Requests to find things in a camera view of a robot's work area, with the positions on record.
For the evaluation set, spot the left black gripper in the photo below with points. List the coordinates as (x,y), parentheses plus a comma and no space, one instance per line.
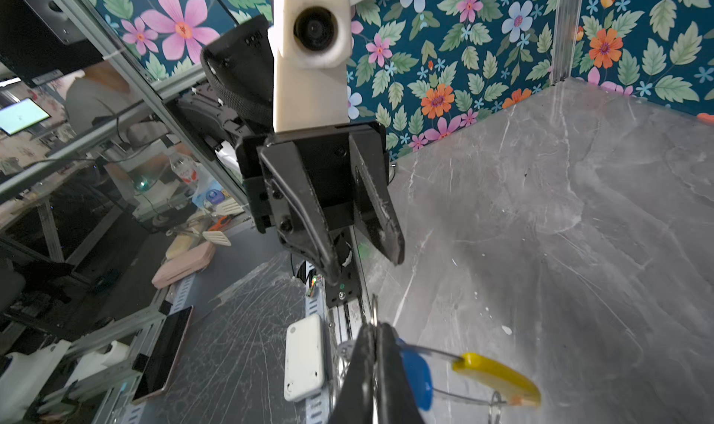
(284,196)

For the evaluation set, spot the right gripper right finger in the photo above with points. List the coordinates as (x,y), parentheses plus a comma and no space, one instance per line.
(395,401)

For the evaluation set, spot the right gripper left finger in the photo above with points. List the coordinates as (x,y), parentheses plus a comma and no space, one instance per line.
(355,403)

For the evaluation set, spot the blue capped key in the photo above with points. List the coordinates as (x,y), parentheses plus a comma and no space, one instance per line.
(418,376)

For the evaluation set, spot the grey yellow keyring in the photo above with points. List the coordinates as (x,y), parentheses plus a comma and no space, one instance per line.
(509,387)

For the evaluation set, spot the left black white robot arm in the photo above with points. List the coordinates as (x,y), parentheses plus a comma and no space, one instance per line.
(238,101)

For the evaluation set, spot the white square device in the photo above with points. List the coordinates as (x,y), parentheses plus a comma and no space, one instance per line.
(304,365)

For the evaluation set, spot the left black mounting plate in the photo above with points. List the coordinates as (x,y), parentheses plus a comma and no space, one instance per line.
(348,287)

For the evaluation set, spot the pink pencil case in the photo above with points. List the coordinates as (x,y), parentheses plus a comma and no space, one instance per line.
(188,263)

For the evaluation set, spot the dark smartphone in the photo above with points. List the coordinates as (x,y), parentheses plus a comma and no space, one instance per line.
(160,366)

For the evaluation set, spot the orange handled scissors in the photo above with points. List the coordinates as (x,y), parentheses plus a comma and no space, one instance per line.
(221,224)

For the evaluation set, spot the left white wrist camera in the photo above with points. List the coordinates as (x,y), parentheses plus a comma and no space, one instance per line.
(311,43)

